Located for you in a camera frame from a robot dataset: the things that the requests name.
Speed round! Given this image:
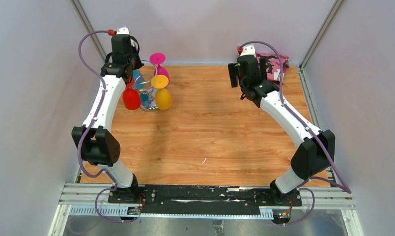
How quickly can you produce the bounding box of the chrome wire glass rack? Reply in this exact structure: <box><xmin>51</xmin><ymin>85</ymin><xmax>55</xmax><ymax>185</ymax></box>
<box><xmin>132</xmin><ymin>59</ymin><xmax>161</xmax><ymax>112</ymax></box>

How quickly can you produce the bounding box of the pink plastic wine glass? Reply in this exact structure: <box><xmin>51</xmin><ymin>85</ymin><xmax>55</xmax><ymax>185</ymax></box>
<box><xmin>149</xmin><ymin>52</ymin><xmax>170</xmax><ymax>82</ymax></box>

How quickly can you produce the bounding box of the red plastic wine glass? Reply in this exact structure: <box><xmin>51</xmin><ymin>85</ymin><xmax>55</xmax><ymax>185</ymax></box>
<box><xmin>122</xmin><ymin>77</ymin><xmax>141</xmax><ymax>111</ymax></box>

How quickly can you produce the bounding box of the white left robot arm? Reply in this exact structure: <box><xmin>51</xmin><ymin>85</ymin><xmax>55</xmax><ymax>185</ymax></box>
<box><xmin>71</xmin><ymin>30</ymin><xmax>142</xmax><ymax>203</ymax></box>

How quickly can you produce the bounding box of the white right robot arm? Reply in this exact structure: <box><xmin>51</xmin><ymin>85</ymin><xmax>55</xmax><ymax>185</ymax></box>
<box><xmin>227</xmin><ymin>55</ymin><xmax>336</xmax><ymax>206</ymax></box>

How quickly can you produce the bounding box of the blue plastic wine glass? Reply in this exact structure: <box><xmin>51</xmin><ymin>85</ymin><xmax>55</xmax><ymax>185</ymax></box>
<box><xmin>132</xmin><ymin>69</ymin><xmax>158</xmax><ymax>109</ymax></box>

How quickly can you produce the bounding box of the yellow plastic wine glass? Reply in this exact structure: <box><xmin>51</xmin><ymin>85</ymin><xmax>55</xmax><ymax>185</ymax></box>
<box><xmin>151</xmin><ymin>75</ymin><xmax>173</xmax><ymax>110</ymax></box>

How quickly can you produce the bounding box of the pink camouflage folded cloth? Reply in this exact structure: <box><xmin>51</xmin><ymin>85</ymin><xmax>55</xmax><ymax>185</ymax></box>
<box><xmin>257</xmin><ymin>53</ymin><xmax>289</xmax><ymax>85</ymax></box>

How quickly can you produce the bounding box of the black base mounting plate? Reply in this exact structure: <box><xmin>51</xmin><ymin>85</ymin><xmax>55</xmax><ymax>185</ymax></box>
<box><xmin>108</xmin><ymin>184</ymin><xmax>302</xmax><ymax>216</ymax></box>

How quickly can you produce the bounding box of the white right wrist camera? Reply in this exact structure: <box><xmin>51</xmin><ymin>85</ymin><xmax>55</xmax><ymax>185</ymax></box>
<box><xmin>240</xmin><ymin>44</ymin><xmax>256</xmax><ymax>57</ymax></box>

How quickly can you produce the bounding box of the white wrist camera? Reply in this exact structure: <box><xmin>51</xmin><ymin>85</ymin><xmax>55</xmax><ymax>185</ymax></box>
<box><xmin>240</xmin><ymin>44</ymin><xmax>256</xmax><ymax>57</ymax></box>
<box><xmin>115</xmin><ymin>27</ymin><xmax>130</xmax><ymax>35</ymax></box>

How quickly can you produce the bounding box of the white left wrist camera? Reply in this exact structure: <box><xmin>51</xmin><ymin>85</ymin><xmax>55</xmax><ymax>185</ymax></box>
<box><xmin>115</xmin><ymin>27</ymin><xmax>130</xmax><ymax>35</ymax></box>

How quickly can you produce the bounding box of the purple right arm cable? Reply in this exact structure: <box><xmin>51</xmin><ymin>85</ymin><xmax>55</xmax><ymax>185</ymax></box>
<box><xmin>239</xmin><ymin>41</ymin><xmax>352</xmax><ymax>227</ymax></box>

